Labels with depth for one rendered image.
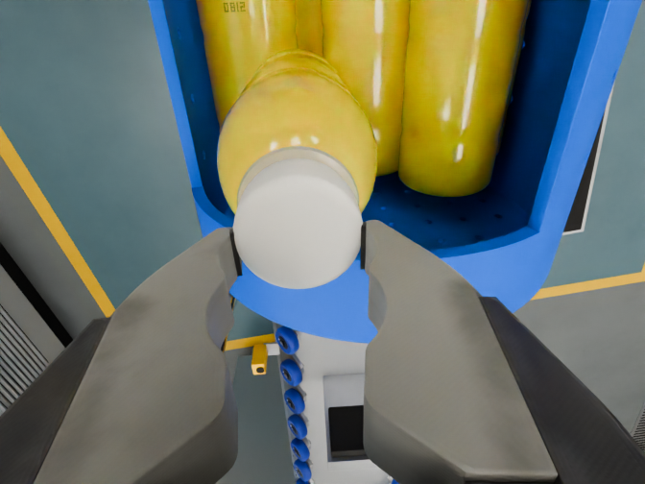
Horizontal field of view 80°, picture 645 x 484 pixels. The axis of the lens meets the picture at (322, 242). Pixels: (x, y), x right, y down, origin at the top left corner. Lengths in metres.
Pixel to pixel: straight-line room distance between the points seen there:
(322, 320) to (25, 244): 1.82
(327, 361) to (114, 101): 1.17
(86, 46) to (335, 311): 1.41
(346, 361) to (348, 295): 0.51
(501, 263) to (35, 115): 1.61
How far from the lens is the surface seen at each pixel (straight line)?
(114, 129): 1.59
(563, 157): 0.23
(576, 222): 1.76
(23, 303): 2.02
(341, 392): 0.72
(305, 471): 0.91
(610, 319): 2.48
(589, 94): 0.23
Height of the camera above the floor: 1.39
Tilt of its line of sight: 58 degrees down
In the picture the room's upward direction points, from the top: 175 degrees clockwise
